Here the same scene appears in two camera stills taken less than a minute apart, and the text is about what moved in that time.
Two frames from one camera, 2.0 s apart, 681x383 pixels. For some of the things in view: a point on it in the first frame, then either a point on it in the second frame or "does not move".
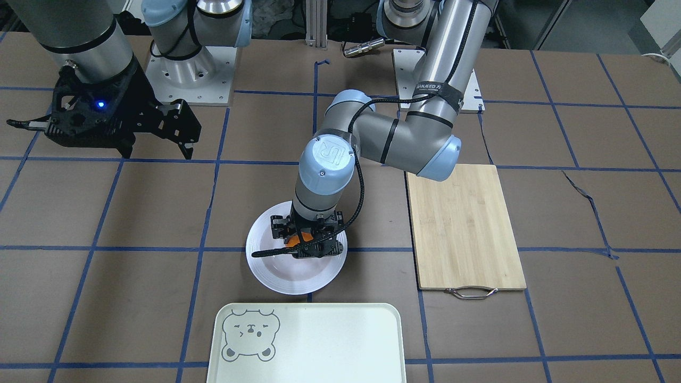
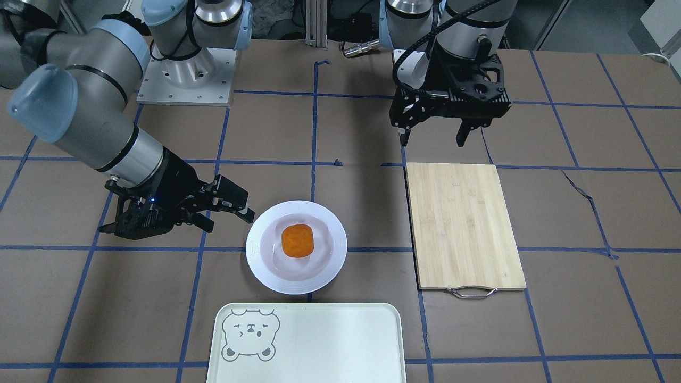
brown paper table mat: [109, 266] does not move
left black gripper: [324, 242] to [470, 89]
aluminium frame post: [316, 14] does not move
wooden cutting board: [464, 239] does not move
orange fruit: [293, 240] does not move
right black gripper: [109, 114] to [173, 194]
